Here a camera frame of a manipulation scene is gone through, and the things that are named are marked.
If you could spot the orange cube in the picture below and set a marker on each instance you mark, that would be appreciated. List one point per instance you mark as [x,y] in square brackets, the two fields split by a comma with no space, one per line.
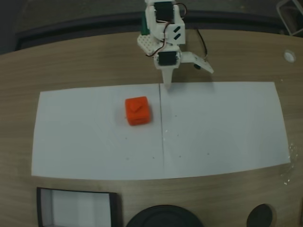
[137,110]

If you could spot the dark brown open box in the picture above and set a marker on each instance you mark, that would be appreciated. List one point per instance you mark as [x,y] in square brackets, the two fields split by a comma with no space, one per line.
[78,209]

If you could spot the white perforated plate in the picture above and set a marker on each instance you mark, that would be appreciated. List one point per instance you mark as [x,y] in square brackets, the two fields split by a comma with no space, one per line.
[147,43]

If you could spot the green clamp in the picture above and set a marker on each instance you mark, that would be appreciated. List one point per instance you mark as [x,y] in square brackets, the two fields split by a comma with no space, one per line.
[145,26]

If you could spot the white paper sheet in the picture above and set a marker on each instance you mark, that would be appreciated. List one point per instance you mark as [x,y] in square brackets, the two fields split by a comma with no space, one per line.
[94,134]
[225,127]

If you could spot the small white round cap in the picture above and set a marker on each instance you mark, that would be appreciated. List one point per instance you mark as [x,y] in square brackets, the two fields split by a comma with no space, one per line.
[289,56]

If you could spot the black round stand base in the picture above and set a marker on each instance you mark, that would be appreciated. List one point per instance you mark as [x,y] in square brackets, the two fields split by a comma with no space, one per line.
[164,217]

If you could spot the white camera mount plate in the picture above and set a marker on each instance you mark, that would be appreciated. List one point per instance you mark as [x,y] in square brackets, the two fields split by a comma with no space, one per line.
[197,61]

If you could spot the white metal frame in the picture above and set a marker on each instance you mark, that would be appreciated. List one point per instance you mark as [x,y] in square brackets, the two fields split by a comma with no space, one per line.
[292,16]

